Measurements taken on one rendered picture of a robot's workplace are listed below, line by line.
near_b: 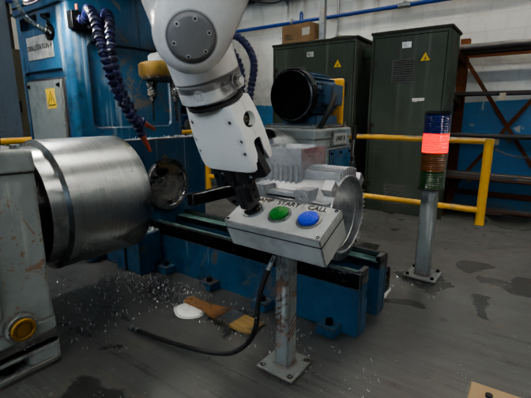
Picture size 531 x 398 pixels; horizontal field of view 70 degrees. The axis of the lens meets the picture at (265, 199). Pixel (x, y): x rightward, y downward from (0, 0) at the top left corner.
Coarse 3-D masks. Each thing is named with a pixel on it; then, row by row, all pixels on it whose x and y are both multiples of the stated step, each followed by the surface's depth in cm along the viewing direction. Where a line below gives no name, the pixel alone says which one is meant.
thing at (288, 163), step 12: (276, 144) 86; (288, 144) 86; (300, 144) 85; (276, 156) 77; (288, 156) 76; (300, 156) 74; (312, 156) 77; (324, 156) 81; (276, 168) 78; (288, 168) 76; (300, 168) 74; (276, 180) 78; (288, 180) 77; (300, 180) 75
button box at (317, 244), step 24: (240, 216) 58; (264, 216) 57; (288, 216) 55; (336, 216) 52; (240, 240) 60; (264, 240) 56; (288, 240) 53; (312, 240) 50; (336, 240) 53; (312, 264) 53
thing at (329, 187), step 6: (360, 174) 78; (258, 180) 80; (330, 180) 70; (360, 180) 79; (324, 186) 69; (330, 186) 69; (336, 186) 70; (324, 192) 69; (330, 192) 68; (360, 234) 83
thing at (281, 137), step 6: (270, 132) 119; (276, 132) 121; (282, 132) 124; (270, 138) 115; (276, 138) 117; (282, 138) 120; (288, 138) 122; (216, 174) 124; (216, 180) 126; (222, 180) 123; (228, 198) 124; (234, 198) 122; (234, 204) 123
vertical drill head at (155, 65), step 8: (152, 56) 93; (144, 64) 91; (152, 64) 90; (160, 64) 89; (144, 72) 92; (152, 72) 90; (160, 72) 90; (168, 72) 89; (144, 80) 97; (152, 80) 97; (160, 80) 97; (168, 80) 97; (152, 88) 98; (152, 96) 98; (176, 96) 93; (152, 104) 100; (176, 104) 94; (176, 112) 94; (176, 120) 106
